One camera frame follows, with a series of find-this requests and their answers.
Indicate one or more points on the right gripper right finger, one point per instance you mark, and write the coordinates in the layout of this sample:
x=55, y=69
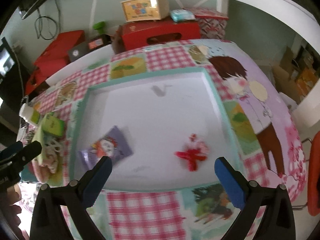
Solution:
x=278, y=220

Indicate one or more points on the purple cartoon pouch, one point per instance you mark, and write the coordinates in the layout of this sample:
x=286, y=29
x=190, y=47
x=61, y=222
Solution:
x=113, y=145

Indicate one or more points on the large red cardboard box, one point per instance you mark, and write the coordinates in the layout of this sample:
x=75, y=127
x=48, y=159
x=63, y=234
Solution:
x=139, y=34

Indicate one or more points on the black flat box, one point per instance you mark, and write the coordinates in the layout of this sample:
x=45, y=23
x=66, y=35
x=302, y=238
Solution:
x=86, y=47

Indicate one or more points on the red flat boxes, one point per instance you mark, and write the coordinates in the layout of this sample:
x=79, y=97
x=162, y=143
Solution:
x=53, y=58

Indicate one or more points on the light blue wipes pack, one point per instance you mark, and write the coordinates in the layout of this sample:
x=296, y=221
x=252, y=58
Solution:
x=181, y=15

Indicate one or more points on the white bottle with green label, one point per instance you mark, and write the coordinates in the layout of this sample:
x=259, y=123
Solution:
x=30, y=115

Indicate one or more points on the green tissue packet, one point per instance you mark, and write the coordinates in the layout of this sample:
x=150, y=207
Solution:
x=53, y=125

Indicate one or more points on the orange chair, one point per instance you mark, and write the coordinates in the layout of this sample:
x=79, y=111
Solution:
x=313, y=177

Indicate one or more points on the tan carry box with handle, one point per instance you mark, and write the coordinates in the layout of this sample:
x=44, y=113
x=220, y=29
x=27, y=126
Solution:
x=145, y=10

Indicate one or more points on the patchwork pink checkered tablecloth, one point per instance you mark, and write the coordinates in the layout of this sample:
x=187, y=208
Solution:
x=269, y=145

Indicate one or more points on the green cup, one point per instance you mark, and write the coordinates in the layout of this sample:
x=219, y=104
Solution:
x=100, y=27

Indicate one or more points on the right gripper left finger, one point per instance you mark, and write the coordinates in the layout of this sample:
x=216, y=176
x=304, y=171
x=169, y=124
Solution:
x=48, y=221

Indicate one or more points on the white shelf unit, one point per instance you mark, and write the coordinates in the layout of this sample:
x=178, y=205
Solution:
x=306, y=26

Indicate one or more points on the red chevron patterned box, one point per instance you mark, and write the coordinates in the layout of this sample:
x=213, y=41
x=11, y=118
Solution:
x=212, y=23

